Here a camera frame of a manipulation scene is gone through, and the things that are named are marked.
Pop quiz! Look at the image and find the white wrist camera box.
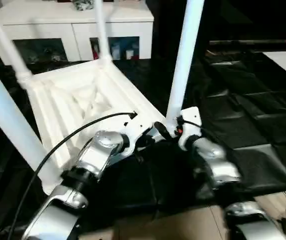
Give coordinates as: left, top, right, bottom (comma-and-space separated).
175, 106, 202, 152
124, 114, 154, 152

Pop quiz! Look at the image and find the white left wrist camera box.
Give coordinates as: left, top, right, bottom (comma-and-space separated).
124, 114, 154, 152

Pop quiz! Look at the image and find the white plastic table top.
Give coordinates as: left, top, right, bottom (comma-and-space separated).
19, 57, 176, 197

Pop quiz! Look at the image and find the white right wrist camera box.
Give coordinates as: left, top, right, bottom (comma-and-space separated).
175, 106, 202, 152

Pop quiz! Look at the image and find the small dark grey bundle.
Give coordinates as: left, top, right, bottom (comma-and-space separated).
72, 0, 95, 11

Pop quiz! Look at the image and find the tall clear bottle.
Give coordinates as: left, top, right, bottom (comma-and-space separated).
113, 42, 122, 60

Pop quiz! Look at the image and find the white cabinet with glass doors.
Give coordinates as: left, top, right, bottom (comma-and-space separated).
0, 0, 155, 65

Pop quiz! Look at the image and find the black plastic mat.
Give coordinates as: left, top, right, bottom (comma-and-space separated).
0, 47, 286, 231

